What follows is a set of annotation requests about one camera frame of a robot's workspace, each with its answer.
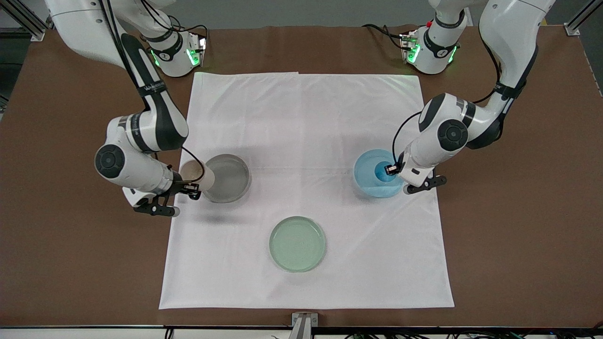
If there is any blue plastic cup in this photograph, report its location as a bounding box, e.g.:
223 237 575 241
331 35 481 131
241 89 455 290
374 160 401 185

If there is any white mug with black handle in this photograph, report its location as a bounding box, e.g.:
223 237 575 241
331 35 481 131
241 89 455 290
179 159 216 192

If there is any blue round plate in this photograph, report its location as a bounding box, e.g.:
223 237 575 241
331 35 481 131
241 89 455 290
353 149 407 199

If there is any gray round plate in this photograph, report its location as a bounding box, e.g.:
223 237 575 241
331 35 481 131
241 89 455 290
200 153 252 203

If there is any green round plate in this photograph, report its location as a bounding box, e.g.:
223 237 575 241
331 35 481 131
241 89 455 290
269 216 327 273

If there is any white square cloth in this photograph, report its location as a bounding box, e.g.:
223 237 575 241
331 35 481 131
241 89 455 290
158 72 455 310

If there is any black base cable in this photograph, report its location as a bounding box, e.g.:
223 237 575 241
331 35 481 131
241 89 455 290
155 14 209 39
362 23 408 49

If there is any metal table bracket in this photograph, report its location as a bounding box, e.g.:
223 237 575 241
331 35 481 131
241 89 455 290
288 312 319 339

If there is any aluminium frame profile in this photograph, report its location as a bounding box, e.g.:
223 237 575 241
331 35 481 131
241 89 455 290
0 0 48 42
564 0 603 37

